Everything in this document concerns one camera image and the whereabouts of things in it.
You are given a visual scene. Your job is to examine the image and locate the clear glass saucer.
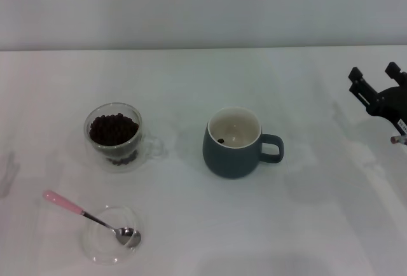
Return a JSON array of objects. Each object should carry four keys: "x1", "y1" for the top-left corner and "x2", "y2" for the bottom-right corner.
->
[{"x1": 81, "y1": 205, "x2": 143, "y2": 265}]

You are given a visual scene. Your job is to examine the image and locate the double-wall glass cup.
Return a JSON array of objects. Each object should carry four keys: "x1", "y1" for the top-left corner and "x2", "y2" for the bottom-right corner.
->
[{"x1": 83, "y1": 102, "x2": 165, "y2": 174}]

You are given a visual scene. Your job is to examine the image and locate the dark teal ceramic mug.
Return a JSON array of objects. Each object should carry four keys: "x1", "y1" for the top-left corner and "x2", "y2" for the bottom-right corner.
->
[{"x1": 202, "y1": 106, "x2": 285, "y2": 181}]

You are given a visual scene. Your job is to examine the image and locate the heap of coffee beans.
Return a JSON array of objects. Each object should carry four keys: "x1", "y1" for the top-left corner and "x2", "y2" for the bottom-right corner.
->
[{"x1": 89, "y1": 114, "x2": 140, "y2": 166}]

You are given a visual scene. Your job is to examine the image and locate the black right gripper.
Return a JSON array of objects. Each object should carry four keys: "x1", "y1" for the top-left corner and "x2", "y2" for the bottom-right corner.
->
[{"x1": 347, "y1": 61, "x2": 407, "y2": 137}]

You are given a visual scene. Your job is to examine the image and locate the pink-handled metal spoon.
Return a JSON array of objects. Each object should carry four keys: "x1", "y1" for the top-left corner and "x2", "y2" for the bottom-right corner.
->
[{"x1": 43, "y1": 190, "x2": 142, "y2": 247}]

